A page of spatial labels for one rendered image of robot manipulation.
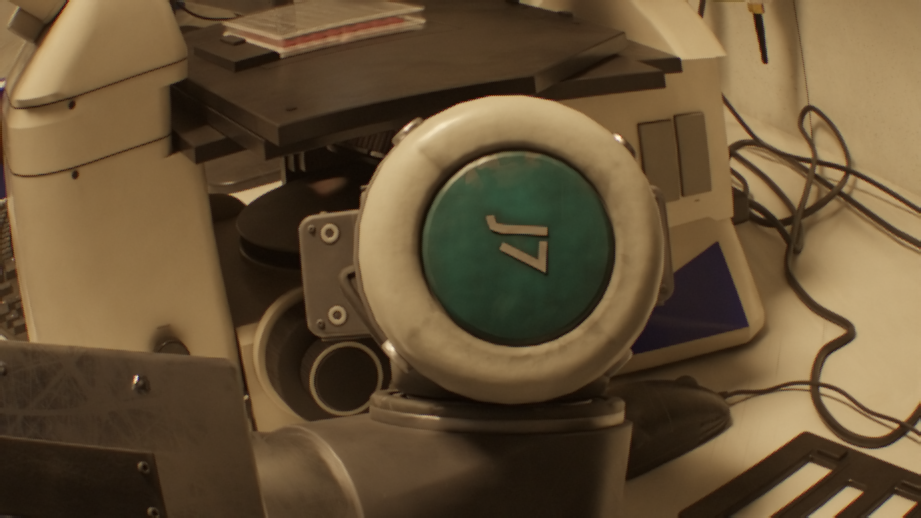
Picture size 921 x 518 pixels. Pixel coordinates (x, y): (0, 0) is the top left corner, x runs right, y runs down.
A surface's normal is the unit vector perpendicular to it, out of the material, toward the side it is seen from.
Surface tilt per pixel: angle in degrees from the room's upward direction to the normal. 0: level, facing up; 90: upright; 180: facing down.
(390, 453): 19
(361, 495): 44
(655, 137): 90
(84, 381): 62
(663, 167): 90
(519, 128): 70
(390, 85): 0
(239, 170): 0
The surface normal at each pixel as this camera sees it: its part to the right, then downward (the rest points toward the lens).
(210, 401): 0.58, -0.28
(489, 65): -0.09, -0.94
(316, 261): 0.01, -0.01
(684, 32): 0.20, -0.57
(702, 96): 0.43, 0.27
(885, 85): -0.90, 0.22
